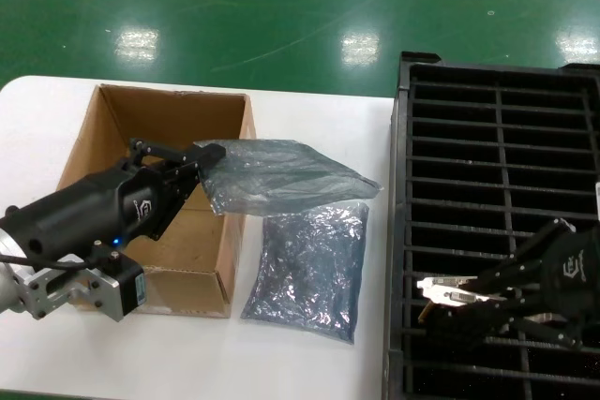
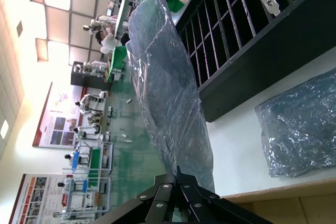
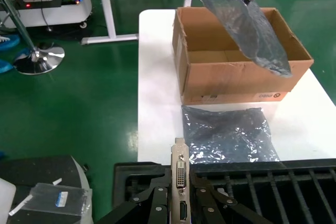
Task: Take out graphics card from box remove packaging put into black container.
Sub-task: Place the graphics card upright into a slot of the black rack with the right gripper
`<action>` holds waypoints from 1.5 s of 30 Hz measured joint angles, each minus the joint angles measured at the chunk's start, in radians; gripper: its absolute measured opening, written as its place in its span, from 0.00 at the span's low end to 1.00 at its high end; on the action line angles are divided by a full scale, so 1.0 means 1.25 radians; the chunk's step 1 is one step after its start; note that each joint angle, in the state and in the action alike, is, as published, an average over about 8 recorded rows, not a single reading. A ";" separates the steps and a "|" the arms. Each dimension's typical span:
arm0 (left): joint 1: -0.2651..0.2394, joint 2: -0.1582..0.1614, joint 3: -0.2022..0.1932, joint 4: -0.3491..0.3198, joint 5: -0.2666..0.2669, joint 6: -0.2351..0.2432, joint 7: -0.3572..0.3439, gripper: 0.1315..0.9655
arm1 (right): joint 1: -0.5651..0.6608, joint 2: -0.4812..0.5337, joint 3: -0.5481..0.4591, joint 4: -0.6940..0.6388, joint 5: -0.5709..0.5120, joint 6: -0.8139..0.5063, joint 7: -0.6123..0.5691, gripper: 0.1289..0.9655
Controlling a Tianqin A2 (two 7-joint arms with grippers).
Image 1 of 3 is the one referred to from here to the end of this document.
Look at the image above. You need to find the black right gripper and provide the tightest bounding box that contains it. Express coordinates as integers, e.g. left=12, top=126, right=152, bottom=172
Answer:
left=468, top=217, right=600, bottom=352

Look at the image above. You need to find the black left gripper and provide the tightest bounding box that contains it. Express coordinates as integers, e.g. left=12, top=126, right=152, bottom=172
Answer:
left=0, top=137, right=227, bottom=263

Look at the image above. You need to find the graphics card with metal bracket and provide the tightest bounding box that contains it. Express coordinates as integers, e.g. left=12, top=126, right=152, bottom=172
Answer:
left=416, top=283, right=510, bottom=326

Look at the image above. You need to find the grey antistatic bag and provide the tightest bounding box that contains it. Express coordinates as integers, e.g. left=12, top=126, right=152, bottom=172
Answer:
left=192, top=137, right=383, bottom=218

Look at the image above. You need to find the brown cardboard box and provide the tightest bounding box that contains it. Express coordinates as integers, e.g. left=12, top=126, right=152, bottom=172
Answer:
left=28, top=83, right=258, bottom=320

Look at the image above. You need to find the black slotted plastic container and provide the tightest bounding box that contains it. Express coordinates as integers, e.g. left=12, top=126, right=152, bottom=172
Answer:
left=382, top=51, right=600, bottom=400

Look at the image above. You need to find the crinkled empty antistatic bag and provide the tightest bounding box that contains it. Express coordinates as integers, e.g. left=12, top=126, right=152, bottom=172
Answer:
left=239, top=200, right=370, bottom=338

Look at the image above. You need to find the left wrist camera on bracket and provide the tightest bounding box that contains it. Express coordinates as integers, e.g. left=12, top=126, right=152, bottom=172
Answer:
left=16, top=243, right=147, bottom=324

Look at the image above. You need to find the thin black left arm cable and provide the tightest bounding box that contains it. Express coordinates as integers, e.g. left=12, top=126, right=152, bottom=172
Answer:
left=0, top=254, right=95, bottom=274

